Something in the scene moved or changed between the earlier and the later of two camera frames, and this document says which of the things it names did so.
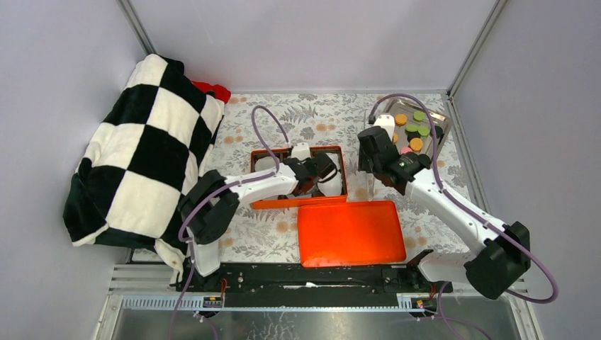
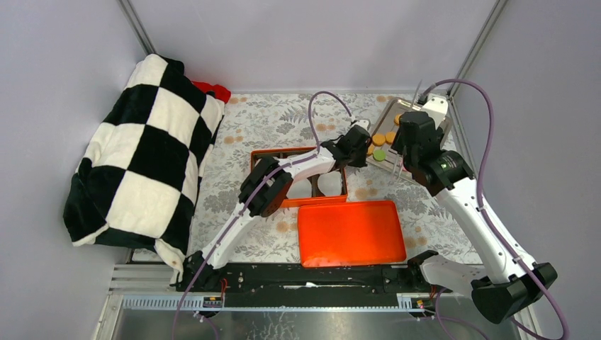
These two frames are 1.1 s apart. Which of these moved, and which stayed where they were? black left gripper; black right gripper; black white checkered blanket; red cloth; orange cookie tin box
Moved: black right gripper; black left gripper
Stayed: black white checkered blanket; orange cookie tin box; red cloth
